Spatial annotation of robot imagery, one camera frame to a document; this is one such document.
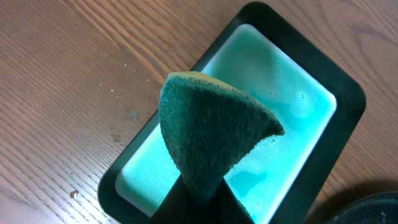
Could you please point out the green scouring sponge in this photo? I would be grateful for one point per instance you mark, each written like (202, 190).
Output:
(208, 126)

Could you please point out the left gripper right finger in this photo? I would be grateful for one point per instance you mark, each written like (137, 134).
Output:
(228, 209)

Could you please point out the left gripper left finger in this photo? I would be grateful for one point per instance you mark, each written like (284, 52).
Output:
(179, 207)

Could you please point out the round black tray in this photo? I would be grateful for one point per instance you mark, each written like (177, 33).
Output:
(379, 208)

